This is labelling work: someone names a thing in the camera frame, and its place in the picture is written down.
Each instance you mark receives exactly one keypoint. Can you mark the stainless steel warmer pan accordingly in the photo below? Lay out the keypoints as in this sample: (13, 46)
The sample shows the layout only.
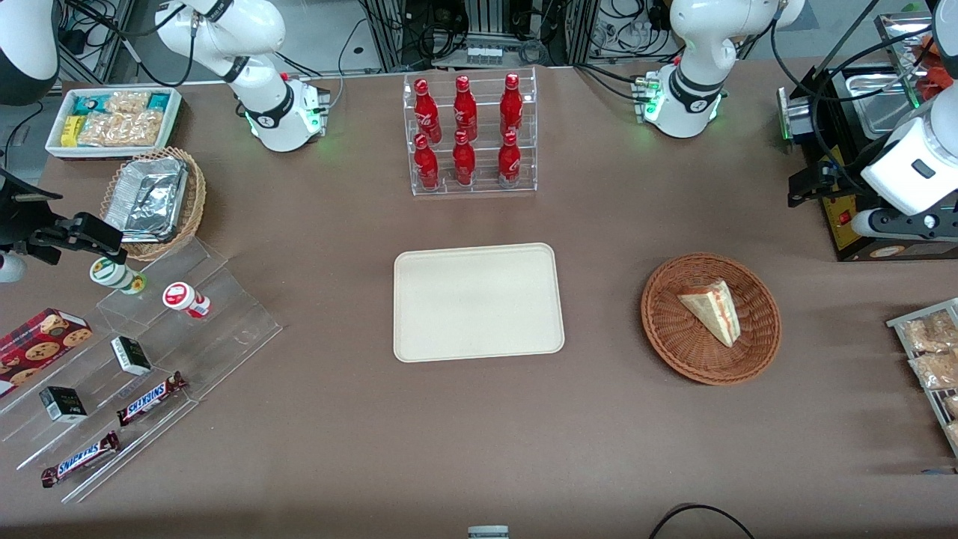
(879, 105)

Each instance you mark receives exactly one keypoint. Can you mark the clear acrylic bottle rack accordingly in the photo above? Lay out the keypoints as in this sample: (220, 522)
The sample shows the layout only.
(483, 161)

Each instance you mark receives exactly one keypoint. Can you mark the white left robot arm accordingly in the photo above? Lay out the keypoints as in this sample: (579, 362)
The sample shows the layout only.
(703, 45)

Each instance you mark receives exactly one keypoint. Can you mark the clear acrylic stepped shelf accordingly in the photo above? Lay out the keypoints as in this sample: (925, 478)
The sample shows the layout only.
(224, 329)

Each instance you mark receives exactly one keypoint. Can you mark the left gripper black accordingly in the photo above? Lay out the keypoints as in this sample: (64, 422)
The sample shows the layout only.
(840, 183)

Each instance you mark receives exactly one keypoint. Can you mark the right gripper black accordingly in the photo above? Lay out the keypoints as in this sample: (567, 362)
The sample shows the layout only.
(16, 222)

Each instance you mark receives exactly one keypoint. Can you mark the round brown wicker basket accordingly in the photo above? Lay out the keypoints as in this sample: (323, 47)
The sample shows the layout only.
(673, 337)

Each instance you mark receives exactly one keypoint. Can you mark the black glass food warmer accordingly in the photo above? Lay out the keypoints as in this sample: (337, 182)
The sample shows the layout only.
(842, 236)

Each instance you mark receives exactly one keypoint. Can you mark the white power strip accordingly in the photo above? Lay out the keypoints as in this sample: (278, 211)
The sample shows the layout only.
(483, 55)

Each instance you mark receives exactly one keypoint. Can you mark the aluminium equipment rack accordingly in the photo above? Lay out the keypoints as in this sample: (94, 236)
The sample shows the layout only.
(490, 19)

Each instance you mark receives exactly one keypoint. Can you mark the small grey device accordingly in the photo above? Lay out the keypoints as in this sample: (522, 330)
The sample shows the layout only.
(488, 532)

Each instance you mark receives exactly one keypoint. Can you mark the green white yogurt cup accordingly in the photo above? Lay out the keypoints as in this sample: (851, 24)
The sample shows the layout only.
(112, 275)

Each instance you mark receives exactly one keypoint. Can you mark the Snickers chocolate bar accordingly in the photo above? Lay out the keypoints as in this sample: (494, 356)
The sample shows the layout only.
(78, 459)
(150, 399)

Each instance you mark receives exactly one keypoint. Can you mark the grey metal box green light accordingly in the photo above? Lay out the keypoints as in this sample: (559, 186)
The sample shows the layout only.
(795, 116)

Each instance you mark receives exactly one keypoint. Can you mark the light wicker basket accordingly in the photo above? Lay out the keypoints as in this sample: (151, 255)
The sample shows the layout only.
(193, 202)

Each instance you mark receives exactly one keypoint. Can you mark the yellow snack packet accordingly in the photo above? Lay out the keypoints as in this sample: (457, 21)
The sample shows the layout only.
(70, 130)

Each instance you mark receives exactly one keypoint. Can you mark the red cola bottle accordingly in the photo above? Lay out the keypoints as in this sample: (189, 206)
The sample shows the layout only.
(426, 165)
(509, 161)
(464, 161)
(465, 108)
(511, 105)
(427, 112)

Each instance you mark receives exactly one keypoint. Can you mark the clear bag of fried snacks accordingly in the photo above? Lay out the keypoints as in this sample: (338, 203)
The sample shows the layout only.
(951, 406)
(953, 434)
(935, 370)
(928, 333)

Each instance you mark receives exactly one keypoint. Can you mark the white rectangular plastic bin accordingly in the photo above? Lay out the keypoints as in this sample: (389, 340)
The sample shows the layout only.
(56, 146)

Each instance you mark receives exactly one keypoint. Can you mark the stacked aluminium foil trays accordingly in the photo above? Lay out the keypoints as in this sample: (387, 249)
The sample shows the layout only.
(146, 198)

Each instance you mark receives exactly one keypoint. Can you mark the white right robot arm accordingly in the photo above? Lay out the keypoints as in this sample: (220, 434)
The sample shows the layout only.
(254, 30)

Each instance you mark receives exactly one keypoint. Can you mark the teal snack packet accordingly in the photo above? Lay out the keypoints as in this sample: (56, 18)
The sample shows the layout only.
(158, 100)
(86, 103)

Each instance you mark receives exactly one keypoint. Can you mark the red skewered sausages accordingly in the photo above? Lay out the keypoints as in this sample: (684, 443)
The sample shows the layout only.
(930, 75)

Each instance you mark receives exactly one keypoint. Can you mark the triangular sandwich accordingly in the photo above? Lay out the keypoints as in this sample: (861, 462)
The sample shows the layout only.
(715, 311)

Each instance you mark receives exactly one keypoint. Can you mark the red white yogurt cup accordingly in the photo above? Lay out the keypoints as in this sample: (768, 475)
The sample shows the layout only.
(181, 297)

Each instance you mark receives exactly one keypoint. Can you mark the small clear bag of crackers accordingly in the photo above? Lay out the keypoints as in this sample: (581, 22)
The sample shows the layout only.
(127, 102)

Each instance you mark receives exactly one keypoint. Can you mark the small black carton box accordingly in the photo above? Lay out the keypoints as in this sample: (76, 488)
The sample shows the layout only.
(63, 404)
(131, 355)

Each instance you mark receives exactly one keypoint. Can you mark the beige plastic tray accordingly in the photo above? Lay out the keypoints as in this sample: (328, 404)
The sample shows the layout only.
(479, 303)

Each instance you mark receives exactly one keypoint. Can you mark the red cookie box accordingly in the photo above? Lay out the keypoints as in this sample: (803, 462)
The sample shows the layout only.
(41, 344)

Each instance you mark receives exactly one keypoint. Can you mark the large clear bag of crackers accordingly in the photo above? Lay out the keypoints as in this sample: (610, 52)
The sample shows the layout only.
(120, 129)

